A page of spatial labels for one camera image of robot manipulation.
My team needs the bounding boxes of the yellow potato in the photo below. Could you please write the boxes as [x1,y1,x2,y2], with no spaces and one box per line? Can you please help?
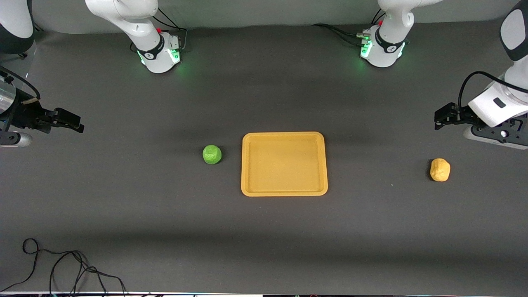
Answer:
[430,158,451,182]

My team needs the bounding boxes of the green apple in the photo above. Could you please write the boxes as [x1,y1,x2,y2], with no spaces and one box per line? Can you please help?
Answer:
[203,145,222,165]

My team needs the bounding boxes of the yellow plastic tray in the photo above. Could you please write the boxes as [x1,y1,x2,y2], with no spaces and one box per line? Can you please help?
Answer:
[241,132,329,197]

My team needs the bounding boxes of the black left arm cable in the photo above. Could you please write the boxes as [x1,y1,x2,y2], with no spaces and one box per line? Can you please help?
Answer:
[459,71,528,108]

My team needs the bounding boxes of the loose black table cable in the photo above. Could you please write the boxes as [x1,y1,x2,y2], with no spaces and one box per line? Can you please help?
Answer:
[0,238,126,296]

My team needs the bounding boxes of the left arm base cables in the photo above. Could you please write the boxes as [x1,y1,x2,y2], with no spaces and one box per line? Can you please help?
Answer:
[312,8,386,47]

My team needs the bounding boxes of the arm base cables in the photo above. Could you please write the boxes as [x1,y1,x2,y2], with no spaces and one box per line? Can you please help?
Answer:
[130,7,189,53]
[312,8,386,47]

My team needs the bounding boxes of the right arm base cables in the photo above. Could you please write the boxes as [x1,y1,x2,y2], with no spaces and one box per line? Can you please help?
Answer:
[130,7,189,53]

